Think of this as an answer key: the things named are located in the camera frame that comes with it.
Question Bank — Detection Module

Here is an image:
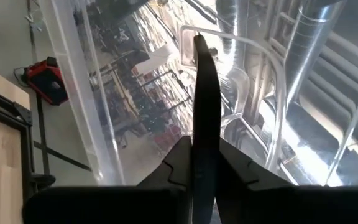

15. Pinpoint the clear plastic storage bin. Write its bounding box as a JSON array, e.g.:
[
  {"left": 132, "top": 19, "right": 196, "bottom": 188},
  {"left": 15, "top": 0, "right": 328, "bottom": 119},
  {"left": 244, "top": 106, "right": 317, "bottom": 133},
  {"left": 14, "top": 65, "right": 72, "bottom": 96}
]
[{"left": 39, "top": 0, "right": 358, "bottom": 187}]

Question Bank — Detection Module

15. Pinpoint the silver ceiling air duct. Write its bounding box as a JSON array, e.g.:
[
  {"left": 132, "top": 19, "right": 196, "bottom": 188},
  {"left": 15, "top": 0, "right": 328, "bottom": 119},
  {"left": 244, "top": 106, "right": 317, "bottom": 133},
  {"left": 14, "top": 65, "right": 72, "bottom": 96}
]
[{"left": 283, "top": 0, "right": 349, "bottom": 105}]

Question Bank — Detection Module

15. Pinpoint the large red shelf rack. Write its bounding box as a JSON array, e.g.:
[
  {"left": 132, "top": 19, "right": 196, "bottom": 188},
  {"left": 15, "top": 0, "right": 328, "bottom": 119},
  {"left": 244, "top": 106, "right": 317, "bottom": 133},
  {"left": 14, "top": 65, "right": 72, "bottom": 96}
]
[{"left": 153, "top": 124, "right": 183, "bottom": 149}]

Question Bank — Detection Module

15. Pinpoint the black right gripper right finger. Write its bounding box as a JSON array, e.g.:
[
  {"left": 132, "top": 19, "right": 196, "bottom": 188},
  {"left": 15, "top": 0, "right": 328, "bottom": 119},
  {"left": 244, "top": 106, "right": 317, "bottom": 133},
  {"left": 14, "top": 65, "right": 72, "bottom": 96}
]
[{"left": 215, "top": 138, "right": 358, "bottom": 224}]

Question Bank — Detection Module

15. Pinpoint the red and black floor device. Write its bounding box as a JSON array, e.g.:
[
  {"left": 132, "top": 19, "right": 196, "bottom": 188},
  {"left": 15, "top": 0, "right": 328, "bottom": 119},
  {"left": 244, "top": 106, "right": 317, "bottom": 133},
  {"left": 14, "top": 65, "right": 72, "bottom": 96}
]
[{"left": 25, "top": 57, "right": 70, "bottom": 106}]

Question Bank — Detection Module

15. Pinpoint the round black table foot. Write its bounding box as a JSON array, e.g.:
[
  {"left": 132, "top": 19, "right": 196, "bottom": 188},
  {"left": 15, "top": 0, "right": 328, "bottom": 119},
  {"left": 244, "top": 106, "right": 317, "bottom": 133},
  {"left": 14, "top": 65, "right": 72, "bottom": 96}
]
[{"left": 30, "top": 173, "right": 57, "bottom": 191}]

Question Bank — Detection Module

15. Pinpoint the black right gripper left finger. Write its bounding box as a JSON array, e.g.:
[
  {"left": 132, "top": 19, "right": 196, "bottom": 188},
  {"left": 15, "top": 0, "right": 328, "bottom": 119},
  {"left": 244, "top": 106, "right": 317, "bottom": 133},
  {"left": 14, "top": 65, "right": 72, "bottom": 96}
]
[{"left": 22, "top": 136, "right": 193, "bottom": 224}]

